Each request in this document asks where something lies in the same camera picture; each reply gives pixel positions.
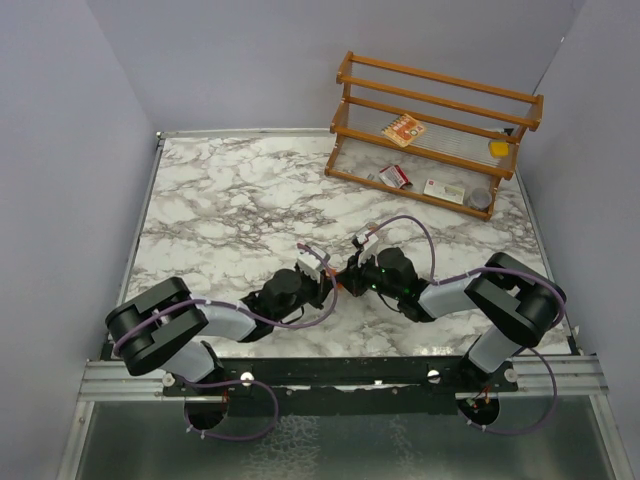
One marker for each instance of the orange pill organizer box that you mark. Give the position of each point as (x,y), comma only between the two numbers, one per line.
(335,274)

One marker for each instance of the orange spiral notebook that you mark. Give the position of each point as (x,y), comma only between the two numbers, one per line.
(404,130)

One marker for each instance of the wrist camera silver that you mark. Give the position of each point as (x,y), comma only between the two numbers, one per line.
(366,243)
(312,262)

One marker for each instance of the clear round jar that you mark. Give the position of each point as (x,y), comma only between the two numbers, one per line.
(479,199)

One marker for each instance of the white red medicine box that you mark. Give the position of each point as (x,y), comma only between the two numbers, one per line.
(444,191)

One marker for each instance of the wooden three-tier shelf rack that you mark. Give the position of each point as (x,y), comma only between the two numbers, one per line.
(461,118)

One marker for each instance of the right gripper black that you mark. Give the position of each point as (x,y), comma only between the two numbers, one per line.
(351,276)

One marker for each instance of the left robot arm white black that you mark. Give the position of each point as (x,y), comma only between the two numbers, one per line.
(157,329)

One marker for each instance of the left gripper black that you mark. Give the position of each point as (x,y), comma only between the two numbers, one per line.
(321,289)

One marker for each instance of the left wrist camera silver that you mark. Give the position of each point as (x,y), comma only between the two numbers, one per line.
(312,262)

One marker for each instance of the yellow small container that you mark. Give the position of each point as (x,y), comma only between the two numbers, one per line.
(498,149)

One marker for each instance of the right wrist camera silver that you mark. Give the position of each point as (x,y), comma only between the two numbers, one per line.
(366,243)

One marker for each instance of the red white torn packet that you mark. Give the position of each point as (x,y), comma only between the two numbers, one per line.
(393,176)

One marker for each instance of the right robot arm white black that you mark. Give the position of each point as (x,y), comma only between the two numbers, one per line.
(520,304)

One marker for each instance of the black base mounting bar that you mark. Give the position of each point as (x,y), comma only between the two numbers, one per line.
(368,385)

